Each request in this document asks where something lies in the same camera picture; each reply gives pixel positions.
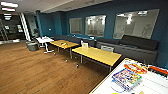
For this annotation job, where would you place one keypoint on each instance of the long dark grey sofa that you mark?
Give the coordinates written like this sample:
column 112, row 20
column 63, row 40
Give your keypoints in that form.
column 133, row 48

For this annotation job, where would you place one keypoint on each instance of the grey round ottoman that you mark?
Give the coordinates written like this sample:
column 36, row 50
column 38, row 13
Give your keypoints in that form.
column 32, row 46

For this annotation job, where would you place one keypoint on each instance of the interior glass window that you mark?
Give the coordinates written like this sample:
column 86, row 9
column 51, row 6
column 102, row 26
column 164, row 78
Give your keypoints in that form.
column 136, row 24
column 95, row 25
column 75, row 26

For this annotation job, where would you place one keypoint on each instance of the white activity table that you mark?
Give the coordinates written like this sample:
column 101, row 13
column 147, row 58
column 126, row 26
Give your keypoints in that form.
column 150, row 85

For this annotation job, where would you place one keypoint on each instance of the silver laptop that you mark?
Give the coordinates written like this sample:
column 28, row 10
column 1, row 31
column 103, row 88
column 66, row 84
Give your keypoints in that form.
column 85, row 44

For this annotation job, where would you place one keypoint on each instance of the rectangular ceiling light panel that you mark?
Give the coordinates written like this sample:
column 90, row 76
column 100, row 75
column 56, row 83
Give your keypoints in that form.
column 7, row 14
column 9, row 4
column 8, row 9

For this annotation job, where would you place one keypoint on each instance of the yellow wooden table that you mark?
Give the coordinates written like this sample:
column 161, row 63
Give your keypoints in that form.
column 63, row 43

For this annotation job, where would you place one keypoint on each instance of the yellow game table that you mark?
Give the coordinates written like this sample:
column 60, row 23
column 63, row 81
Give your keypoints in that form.
column 98, row 55

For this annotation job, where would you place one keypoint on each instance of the small red box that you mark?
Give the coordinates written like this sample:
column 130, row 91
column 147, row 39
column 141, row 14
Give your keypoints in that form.
column 158, row 70

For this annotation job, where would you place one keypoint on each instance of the red orange flat pack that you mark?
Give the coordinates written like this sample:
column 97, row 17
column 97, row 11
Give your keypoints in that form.
column 135, row 68

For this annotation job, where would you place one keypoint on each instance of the white square table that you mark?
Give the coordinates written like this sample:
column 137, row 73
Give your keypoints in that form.
column 44, row 39

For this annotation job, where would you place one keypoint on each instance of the colourful board game box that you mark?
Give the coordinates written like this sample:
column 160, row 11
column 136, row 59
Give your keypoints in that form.
column 126, row 79

